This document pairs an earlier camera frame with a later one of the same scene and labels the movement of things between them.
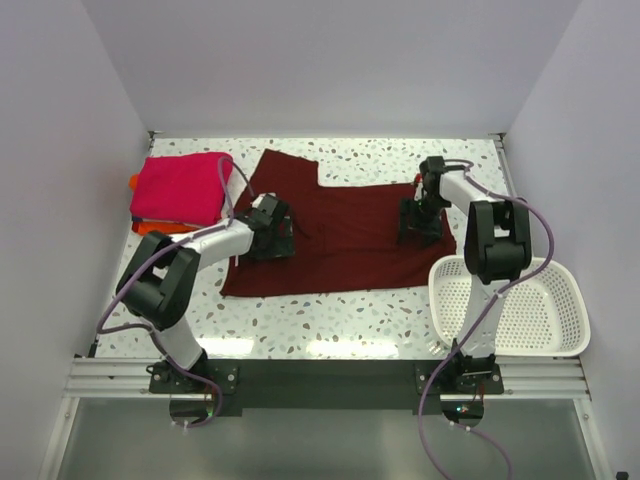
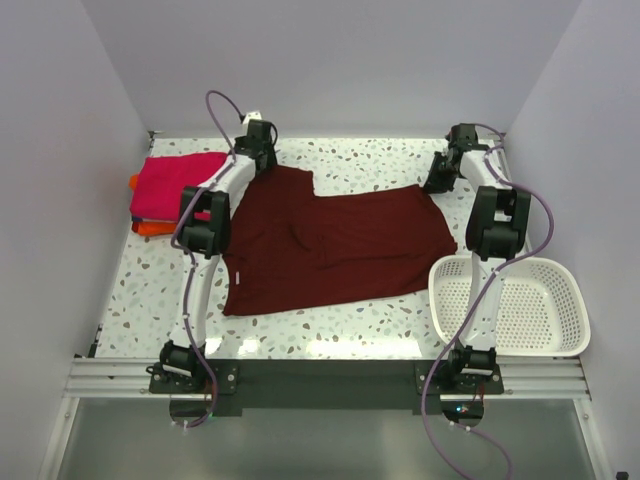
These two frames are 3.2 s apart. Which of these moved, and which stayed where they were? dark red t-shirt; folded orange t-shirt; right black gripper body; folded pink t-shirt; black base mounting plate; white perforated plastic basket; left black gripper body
Moved: left black gripper body; dark red t-shirt; right black gripper body
Stayed: folded orange t-shirt; black base mounting plate; folded pink t-shirt; white perforated plastic basket
